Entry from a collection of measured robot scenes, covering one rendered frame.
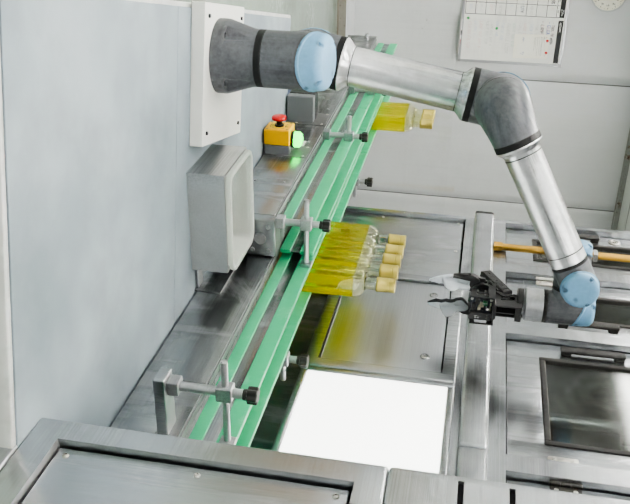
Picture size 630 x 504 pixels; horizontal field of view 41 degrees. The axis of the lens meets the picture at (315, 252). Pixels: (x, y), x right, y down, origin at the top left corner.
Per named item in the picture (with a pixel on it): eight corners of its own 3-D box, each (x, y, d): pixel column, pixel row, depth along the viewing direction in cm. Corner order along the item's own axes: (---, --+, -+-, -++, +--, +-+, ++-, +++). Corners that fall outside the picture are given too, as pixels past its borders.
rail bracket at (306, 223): (275, 265, 197) (328, 271, 194) (274, 199, 189) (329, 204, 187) (278, 259, 199) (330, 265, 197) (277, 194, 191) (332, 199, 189)
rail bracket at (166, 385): (125, 440, 142) (256, 458, 138) (115, 356, 134) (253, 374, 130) (136, 422, 146) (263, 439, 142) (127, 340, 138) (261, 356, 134)
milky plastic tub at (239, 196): (194, 271, 179) (233, 275, 178) (187, 172, 169) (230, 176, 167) (218, 235, 194) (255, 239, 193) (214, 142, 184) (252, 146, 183)
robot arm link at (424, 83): (281, 23, 176) (540, 83, 170) (296, 21, 190) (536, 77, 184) (270, 80, 180) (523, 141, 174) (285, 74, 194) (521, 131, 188)
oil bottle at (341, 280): (275, 289, 201) (364, 299, 198) (274, 268, 199) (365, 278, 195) (280, 278, 206) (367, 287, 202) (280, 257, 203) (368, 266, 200)
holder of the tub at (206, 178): (193, 291, 182) (228, 295, 181) (186, 172, 169) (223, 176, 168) (217, 255, 197) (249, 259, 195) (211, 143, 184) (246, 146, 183)
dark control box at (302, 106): (285, 121, 253) (313, 123, 252) (285, 95, 250) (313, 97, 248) (291, 112, 260) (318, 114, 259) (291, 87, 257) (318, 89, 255)
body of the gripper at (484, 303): (468, 294, 187) (524, 300, 185) (470, 276, 194) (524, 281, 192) (465, 324, 190) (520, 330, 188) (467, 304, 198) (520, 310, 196)
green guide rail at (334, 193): (279, 252, 200) (313, 256, 199) (279, 249, 200) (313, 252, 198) (377, 62, 352) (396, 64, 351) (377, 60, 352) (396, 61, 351)
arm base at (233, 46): (208, 21, 165) (257, 23, 163) (230, 15, 179) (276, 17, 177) (208, 98, 170) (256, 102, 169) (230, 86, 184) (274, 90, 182)
